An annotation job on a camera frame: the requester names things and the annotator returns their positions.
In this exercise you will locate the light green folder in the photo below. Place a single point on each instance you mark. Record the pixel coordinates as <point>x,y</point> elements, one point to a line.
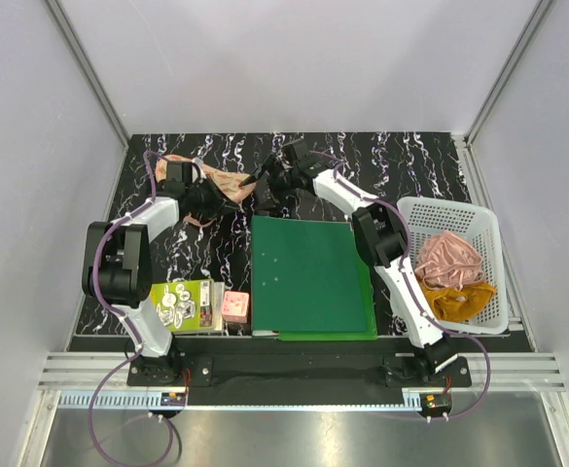
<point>324,287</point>

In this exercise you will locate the right aluminium frame post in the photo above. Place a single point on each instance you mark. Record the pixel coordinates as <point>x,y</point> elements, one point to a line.
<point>524,40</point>

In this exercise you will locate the pink lace garment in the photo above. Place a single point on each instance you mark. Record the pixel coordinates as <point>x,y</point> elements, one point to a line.
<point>446,260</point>

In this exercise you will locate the dark green ring binder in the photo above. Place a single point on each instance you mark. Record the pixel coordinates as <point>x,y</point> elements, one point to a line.
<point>269,240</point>

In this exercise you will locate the aluminium rail crossbar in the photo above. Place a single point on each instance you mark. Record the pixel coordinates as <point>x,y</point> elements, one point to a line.
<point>536,372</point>

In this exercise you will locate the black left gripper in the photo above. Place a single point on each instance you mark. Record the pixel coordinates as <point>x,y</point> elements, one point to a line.
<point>219,198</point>

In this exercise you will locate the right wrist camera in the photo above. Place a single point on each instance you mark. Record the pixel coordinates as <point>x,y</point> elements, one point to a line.
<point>297,155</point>

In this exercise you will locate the white perforated plastic basket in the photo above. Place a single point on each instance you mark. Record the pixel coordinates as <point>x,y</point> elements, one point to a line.
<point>478,226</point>

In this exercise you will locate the white slotted cable duct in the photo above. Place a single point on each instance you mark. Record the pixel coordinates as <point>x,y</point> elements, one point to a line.
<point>386,400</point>

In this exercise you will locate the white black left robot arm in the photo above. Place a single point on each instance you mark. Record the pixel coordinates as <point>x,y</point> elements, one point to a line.
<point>118,270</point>

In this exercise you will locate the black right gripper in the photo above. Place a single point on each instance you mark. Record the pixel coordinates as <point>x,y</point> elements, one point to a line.
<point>272,170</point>

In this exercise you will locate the lime green illustrated book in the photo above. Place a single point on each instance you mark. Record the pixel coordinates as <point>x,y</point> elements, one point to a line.
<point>190,307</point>

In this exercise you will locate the aluminium frame post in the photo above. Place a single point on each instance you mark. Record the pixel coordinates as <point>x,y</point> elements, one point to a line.
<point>76,48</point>
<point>524,40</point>

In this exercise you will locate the left aluminium frame post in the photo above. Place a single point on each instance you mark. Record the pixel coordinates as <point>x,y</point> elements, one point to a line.
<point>76,48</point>

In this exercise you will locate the pink floral mesh laundry bag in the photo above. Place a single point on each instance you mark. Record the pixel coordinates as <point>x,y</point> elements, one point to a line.
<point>209,174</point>

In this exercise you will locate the mustard yellow garment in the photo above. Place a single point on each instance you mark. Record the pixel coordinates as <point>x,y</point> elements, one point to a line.
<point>449,304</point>

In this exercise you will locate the small pink box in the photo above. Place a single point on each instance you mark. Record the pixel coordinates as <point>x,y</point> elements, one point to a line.
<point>235,307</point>

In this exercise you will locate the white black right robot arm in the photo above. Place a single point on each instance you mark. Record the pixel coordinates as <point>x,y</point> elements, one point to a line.
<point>383,241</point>

